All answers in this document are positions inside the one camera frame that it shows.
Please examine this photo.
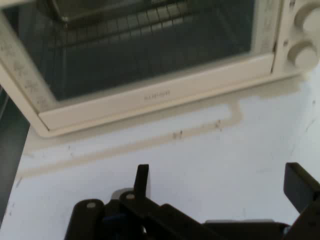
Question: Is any wire oven rack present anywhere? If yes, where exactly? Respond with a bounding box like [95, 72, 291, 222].
[62, 3, 208, 48]

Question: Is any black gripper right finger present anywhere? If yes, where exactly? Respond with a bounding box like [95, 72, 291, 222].
[283, 162, 320, 240]

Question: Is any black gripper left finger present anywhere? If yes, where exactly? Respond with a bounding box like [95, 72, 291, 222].
[64, 163, 213, 240]

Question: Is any cream toaster oven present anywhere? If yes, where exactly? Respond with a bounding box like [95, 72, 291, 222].
[0, 0, 320, 138]

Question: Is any dark metal baking tray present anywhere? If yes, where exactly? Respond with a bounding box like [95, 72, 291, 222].
[36, 0, 161, 30]

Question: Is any beige oven knob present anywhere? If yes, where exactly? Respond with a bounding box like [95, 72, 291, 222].
[286, 41, 320, 68]
[293, 0, 320, 28]

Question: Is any glass oven door with handle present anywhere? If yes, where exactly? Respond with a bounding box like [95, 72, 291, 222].
[0, 0, 285, 132]

